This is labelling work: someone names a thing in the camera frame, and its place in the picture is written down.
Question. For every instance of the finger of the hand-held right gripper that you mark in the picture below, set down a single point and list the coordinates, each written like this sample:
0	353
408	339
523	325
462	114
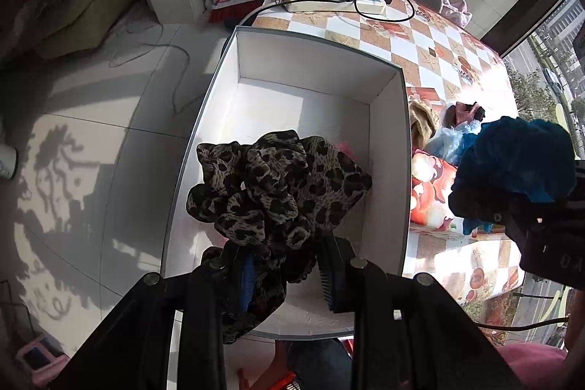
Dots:
484	207

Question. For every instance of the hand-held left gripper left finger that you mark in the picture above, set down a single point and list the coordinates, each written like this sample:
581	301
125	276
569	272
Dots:
244	280

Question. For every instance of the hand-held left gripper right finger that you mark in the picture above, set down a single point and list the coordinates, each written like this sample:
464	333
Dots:
331	280

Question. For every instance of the dark blue scrunchie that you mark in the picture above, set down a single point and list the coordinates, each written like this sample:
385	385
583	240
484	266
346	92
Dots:
516	157

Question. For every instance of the leopard print scrunchie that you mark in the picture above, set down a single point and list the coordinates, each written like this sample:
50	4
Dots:
274	189

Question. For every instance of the white cardboard box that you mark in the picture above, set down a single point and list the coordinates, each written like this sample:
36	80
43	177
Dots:
311	106

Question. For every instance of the floral tissue pack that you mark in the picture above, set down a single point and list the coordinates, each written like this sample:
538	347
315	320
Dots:
432	189

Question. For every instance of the light blue fluffy scrunchie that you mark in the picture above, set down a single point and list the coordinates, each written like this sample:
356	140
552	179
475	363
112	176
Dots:
450	141

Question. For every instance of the dark knitted sock roll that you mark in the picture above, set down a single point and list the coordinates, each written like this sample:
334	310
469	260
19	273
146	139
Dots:
466	113

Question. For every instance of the beige cloth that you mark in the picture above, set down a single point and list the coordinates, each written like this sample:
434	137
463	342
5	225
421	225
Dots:
422	120

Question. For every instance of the person's pink trouser leg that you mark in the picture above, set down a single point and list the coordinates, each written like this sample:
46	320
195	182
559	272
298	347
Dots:
525	365

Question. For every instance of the checkered tablecloth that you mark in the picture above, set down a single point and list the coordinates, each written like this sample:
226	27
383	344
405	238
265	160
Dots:
457	65

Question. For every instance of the pink fluffy garment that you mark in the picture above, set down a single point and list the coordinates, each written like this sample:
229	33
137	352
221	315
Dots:
457	8

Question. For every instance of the pink stool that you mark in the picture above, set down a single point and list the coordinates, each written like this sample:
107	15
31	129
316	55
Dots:
36	358

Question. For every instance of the white cup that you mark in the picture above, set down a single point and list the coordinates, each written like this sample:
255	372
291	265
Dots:
7	161

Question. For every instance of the beige cushion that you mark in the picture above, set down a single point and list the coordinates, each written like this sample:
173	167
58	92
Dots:
87	6

